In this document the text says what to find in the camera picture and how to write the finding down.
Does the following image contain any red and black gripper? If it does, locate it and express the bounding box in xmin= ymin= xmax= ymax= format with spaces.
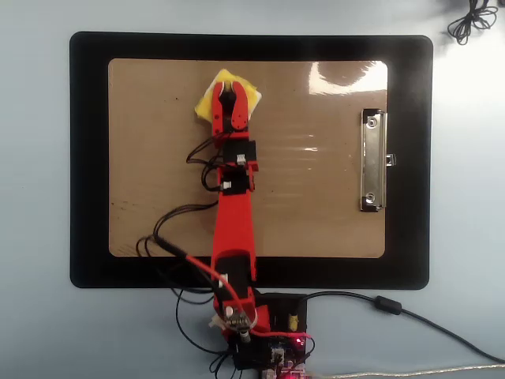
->
xmin=209 ymin=81 xmax=260 ymax=174

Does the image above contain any yellow and white sponge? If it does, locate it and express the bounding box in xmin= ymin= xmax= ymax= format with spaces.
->
xmin=193 ymin=68 xmax=264 ymax=125

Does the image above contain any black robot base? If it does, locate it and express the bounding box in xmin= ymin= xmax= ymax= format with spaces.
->
xmin=230 ymin=292 xmax=309 ymax=373

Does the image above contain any robot control circuit board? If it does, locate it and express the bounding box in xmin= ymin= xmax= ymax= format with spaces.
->
xmin=258 ymin=334 xmax=316 ymax=379

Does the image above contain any brown clipboard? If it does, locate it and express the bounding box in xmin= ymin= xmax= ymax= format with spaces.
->
xmin=107 ymin=58 xmax=389 ymax=260

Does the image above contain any black mat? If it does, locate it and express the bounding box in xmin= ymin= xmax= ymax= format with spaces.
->
xmin=69 ymin=31 xmax=435 ymax=291

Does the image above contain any metal clipboard clip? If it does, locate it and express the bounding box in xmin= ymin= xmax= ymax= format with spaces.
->
xmin=358 ymin=107 xmax=398 ymax=213

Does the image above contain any black servo cable bundle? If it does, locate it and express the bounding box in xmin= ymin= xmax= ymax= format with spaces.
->
xmin=135 ymin=133 xmax=234 ymax=264

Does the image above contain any black power cable with ferrite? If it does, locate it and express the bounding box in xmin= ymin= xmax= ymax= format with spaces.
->
xmin=300 ymin=291 xmax=505 ymax=365

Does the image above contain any coiled thin black cable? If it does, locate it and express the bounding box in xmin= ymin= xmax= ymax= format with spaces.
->
xmin=447 ymin=0 xmax=499 ymax=46

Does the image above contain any silver USB cable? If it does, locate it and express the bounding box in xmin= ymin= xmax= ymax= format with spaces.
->
xmin=310 ymin=364 xmax=505 ymax=379

